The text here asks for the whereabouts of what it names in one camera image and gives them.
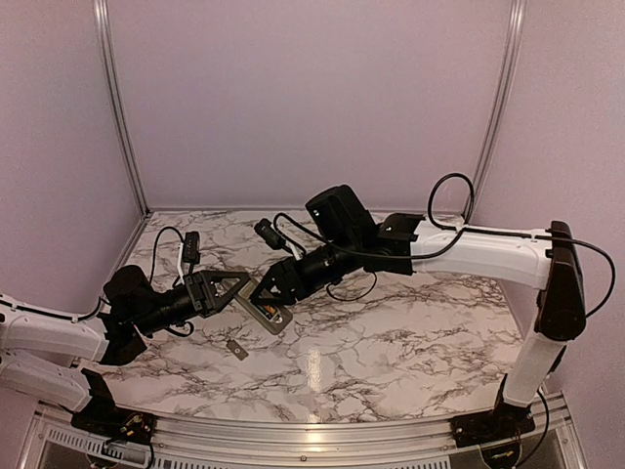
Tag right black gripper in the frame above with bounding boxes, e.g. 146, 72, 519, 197
250, 232, 363, 304

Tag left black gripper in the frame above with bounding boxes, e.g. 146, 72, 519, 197
134, 270, 249, 336

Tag grey remote control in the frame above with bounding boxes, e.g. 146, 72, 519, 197
235, 279, 293, 335

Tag grey battery cover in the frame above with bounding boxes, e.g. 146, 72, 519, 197
227, 339, 249, 361

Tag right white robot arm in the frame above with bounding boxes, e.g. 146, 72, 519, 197
250, 185, 587, 438

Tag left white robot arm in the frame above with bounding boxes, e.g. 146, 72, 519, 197
1, 265, 250, 435

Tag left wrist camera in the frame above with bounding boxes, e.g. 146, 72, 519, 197
177, 231, 201, 284

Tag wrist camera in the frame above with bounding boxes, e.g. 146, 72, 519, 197
177, 231, 201, 284
254, 218, 305, 260

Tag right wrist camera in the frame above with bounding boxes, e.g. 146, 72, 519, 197
254, 218, 305, 260

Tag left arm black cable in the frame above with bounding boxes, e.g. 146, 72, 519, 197
148, 227, 189, 284

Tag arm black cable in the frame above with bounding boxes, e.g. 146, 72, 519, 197
427, 172, 476, 231
148, 227, 189, 284

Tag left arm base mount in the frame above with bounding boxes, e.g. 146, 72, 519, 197
71, 403, 156, 445

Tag front aluminium rail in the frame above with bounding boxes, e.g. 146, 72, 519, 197
17, 394, 588, 468

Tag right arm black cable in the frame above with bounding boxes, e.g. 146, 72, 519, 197
427, 172, 476, 231

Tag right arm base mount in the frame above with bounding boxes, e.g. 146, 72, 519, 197
450, 410, 536, 448

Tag right aluminium frame post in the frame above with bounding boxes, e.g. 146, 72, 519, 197
464, 0, 527, 216

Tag aluminium frame post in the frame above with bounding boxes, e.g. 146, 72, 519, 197
93, 0, 149, 216
464, 0, 527, 216

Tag left aluminium frame post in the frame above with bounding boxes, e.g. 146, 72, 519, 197
93, 0, 149, 216

